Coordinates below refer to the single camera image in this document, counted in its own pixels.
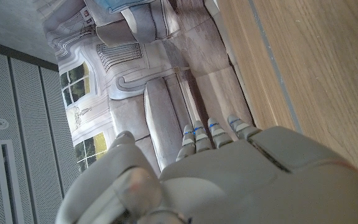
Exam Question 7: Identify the white ceiling slot fixture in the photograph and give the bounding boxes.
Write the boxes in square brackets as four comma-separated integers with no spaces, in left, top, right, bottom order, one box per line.
[0,139,24,224]

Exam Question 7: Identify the printed living room backdrop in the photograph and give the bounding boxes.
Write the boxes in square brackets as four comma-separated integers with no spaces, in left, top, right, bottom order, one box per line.
[32,0,260,175]

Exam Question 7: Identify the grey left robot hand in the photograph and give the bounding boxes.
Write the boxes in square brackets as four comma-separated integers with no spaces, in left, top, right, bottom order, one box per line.
[54,114,358,224]

